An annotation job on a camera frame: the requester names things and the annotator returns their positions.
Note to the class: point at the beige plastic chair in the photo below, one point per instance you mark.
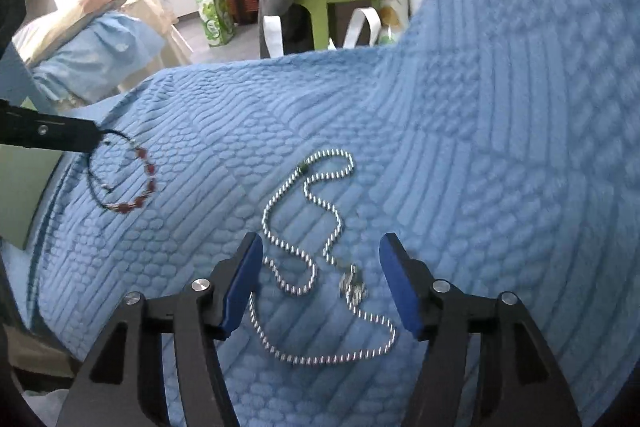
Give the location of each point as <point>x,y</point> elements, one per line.
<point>165,37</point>

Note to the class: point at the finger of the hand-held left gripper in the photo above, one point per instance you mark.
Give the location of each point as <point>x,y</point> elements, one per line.
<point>50,132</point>

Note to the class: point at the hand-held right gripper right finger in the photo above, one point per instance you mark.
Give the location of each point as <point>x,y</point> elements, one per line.
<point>400,287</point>

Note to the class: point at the blue quilted blanket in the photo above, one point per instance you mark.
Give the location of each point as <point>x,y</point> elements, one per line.
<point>475,132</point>

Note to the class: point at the beige cloth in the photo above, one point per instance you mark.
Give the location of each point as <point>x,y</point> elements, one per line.
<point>65,17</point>

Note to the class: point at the green shopping bag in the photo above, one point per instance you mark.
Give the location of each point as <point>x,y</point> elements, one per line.
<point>215,17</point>

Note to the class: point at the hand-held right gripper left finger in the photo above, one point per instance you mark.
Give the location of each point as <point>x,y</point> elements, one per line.
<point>242,287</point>

